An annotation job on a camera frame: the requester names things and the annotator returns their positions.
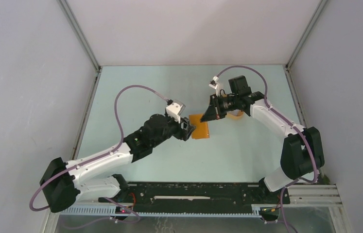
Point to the tan oval tray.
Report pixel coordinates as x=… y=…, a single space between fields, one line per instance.
x=235 y=115

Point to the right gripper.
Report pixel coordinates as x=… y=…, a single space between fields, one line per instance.
x=214 y=111

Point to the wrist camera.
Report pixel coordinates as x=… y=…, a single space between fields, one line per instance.
x=174 y=109
x=216 y=85

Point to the left controller board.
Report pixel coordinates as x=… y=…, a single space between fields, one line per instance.
x=122 y=211

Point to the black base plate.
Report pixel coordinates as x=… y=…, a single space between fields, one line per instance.
x=197 y=197

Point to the controller board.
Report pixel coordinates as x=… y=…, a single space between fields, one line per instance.
x=269 y=211
x=122 y=211

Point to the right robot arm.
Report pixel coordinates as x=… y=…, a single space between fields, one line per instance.
x=302 y=150

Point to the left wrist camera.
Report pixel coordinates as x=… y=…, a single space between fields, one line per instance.
x=174 y=109

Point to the aluminium frame rail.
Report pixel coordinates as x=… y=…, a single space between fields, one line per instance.
x=300 y=195

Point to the right controller board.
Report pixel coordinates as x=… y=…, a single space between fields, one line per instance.
x=269 y=211

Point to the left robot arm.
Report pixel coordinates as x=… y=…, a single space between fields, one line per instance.
x=65 y=183

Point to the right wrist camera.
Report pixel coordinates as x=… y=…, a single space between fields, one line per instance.
x=216 y=85

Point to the orange leather card holder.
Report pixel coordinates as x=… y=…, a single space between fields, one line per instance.
x=202 y=130

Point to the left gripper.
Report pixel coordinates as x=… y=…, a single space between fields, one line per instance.
x=182 y=134

